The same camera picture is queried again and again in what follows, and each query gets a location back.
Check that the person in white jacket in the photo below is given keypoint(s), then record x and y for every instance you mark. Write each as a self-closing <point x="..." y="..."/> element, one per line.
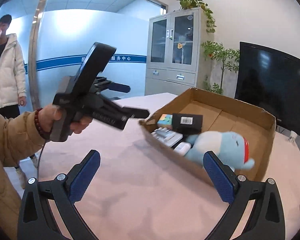
<point x="12" y="72"/>

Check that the blue plush toy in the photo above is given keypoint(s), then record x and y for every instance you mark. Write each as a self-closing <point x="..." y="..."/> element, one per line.
<point x="231" y="148"/>

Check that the left forearm tan jacket sleeve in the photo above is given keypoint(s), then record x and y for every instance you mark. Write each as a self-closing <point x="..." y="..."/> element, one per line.
<point x="19" y="139"/>

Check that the grey white toy tray set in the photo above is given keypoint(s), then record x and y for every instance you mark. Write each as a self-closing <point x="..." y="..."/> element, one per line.
<point x="167" y="136"/>

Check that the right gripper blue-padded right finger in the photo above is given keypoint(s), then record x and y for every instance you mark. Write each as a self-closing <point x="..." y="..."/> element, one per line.
<point x="266" y="220"/>

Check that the black charger box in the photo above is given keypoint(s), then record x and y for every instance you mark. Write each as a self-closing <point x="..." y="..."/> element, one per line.
<point x="187" y="124"/>

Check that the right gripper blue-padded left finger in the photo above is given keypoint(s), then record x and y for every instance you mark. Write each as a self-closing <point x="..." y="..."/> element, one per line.
<point x="36" y="219"/>

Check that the white earbuds case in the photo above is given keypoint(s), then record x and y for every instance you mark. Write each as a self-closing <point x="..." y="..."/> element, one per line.
<point x="182" y="148"/>

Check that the cardboard box tray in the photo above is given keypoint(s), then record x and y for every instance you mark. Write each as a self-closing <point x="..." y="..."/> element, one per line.
<point x="220" y="113"/>

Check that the grey metal glass-door cabinet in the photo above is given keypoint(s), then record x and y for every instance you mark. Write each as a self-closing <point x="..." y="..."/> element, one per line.
<point x="175" y="58"/>

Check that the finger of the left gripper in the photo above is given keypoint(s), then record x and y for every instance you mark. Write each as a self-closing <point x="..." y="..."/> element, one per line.
<point x="136" y="113"/>
<point x="117" y="87"/>

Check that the black tv screen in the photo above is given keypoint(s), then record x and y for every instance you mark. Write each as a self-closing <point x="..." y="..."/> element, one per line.
<point x="270" y="79"/>

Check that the person's left hand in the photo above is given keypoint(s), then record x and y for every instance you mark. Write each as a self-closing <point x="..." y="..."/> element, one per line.
<point x="50" y="113"/>

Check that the pastel rubik's cube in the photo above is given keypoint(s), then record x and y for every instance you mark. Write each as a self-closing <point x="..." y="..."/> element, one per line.
<point x="165" y="121"/>

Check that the green potted plant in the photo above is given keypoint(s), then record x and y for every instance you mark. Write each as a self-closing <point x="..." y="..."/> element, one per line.
<point x="226" y="58"/>

